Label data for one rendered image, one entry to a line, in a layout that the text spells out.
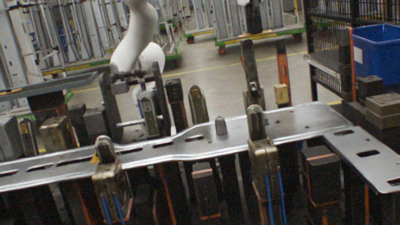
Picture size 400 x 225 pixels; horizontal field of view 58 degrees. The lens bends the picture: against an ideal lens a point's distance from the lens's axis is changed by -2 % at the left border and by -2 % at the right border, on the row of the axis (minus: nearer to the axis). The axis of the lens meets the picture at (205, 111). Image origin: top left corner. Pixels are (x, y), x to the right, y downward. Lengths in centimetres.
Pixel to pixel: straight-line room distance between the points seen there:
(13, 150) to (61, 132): 17
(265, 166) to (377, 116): 31
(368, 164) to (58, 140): 85
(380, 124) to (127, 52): 93
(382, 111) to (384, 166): 19
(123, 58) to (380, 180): 103
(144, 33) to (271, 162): 77
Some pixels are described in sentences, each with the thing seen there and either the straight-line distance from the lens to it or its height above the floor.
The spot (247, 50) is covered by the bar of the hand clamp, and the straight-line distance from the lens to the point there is 112.
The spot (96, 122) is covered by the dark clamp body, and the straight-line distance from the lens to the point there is 118.
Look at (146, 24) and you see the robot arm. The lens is 134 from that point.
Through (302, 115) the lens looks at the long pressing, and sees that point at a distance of 106.
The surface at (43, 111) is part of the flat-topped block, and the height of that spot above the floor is 108.
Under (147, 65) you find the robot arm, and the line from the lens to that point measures 151.
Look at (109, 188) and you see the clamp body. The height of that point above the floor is 101.
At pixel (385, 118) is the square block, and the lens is 94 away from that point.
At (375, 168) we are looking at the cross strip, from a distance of 78.
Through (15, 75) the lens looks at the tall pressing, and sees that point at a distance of 543.
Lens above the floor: 138
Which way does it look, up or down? 18 degrees down
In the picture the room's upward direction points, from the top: 10 degrees counter-clockwise
